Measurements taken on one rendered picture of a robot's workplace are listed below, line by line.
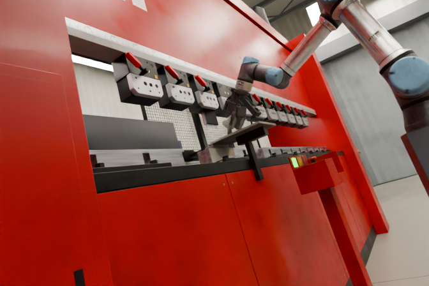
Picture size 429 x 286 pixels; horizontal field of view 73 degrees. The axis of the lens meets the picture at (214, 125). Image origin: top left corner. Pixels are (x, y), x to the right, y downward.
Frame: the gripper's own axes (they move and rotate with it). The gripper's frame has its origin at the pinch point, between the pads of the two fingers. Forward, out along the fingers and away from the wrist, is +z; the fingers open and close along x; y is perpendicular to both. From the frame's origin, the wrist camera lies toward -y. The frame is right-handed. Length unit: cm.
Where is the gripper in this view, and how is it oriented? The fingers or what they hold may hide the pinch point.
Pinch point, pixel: (233, 133)
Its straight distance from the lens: 133.7
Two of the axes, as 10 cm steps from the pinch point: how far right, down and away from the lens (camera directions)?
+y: -7.5, -3.1, 5.8
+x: -6.0, -0.4, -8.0
